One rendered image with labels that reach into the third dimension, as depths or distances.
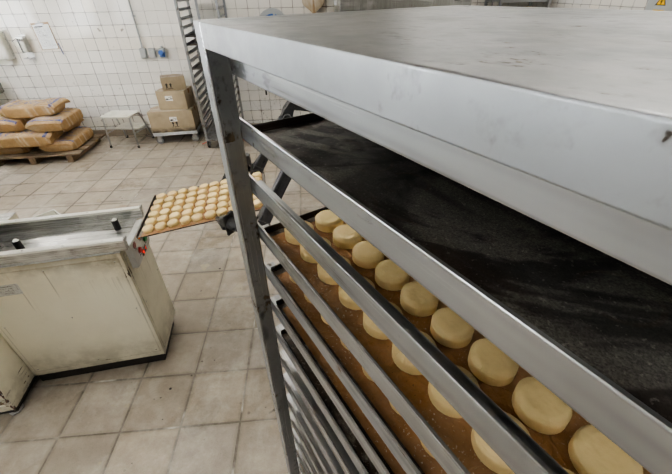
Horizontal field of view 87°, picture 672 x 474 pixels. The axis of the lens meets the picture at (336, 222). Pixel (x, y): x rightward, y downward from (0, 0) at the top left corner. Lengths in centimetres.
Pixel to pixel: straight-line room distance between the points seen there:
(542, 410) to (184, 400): 204
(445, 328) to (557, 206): 30
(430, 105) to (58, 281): 205
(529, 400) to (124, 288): 189
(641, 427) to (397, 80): 19
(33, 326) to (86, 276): 44
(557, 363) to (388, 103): 16
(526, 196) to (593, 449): 28
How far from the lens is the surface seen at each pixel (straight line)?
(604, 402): 22
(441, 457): 39
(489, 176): 20
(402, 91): 19
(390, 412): 51
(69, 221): 229
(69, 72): 657
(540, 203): 19
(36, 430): 258
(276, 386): 95
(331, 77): 24
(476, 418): 31
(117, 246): 193
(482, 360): 44
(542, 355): 23
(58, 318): 231
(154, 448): 222
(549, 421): 42
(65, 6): 637
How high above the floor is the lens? 185
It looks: 33 degrees down
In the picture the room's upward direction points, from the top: 1 degrees counter-clockwise
